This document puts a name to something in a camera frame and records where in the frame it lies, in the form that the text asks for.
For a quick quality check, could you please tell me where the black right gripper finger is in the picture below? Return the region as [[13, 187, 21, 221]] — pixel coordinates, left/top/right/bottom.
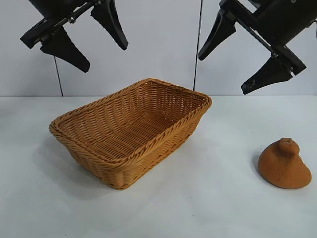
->
[[240, 57, 292, 95], [198, 11, 237, 61]]

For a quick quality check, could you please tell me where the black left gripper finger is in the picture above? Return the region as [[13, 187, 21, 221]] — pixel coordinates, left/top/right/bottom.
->
[[40, 26, 91, 73], [90, 0, 129, 50]]

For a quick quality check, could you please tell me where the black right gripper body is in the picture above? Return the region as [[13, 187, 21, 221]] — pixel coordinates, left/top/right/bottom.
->
[[219, 0, 317, 76]]

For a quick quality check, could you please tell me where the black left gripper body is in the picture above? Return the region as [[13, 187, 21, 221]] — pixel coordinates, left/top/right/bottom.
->
[[19, 0, 116, 48]]

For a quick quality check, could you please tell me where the woven wicker basket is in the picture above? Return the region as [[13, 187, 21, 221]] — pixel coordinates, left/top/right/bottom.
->
[[49, 78, 213, 191]]

